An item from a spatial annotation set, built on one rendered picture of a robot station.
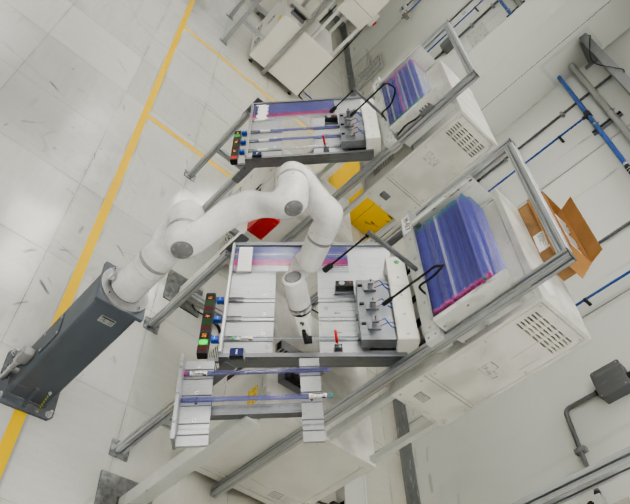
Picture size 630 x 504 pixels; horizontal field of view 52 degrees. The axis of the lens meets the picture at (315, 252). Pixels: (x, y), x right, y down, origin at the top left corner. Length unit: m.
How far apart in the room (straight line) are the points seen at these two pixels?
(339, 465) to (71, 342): 1.28
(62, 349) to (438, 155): 2.19
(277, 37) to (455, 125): 3.49
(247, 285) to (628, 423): 2.01
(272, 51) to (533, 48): 2.66
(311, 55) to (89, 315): 4.87
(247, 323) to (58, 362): 0.72
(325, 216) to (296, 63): 4.85
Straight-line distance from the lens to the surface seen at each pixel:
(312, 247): 2.15
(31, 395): 2.77
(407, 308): 2.55
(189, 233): 2.06
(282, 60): 6.83
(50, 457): 2.79
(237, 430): 2.31
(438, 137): 3.58
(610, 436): 3.64
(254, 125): 3.95
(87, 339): 2.48
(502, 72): 5.44
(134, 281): 2.27
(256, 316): 2.60
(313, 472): 3.05
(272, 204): 1.97
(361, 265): 2.85
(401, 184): 3.70
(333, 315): 2.60
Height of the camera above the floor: 2.26
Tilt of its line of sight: 26 degrees down
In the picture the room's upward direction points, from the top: 50 degrees clockwise
